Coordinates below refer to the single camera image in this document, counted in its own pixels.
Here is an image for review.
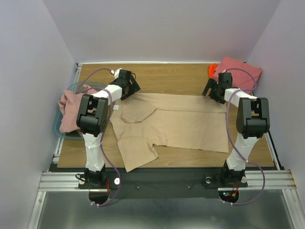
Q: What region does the beige t shirt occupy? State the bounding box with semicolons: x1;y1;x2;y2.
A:
111;93;229;172

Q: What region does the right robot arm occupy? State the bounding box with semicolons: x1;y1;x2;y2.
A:
202;71;270;186

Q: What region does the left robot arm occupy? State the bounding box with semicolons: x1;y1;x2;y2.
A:
76;69;141;188

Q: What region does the folded orange t shirt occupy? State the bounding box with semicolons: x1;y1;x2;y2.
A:
208;63;218;78

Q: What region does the folded pink t shirt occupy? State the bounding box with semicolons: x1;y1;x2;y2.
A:
212;57;262;94

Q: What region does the teal plastic basket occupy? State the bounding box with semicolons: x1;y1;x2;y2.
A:
53;82;106;140

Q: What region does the pink crumpled t shirt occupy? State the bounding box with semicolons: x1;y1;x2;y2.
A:
58;90;105;134

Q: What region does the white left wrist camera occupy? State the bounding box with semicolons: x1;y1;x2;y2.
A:
110;68;122;79

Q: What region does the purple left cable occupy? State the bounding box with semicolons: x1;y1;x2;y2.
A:
75;68;122;208

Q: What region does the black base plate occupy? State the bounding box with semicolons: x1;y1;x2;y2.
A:
76;167;247;200

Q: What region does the aluminium frame rail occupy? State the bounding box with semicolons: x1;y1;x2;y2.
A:
39;62;297;191

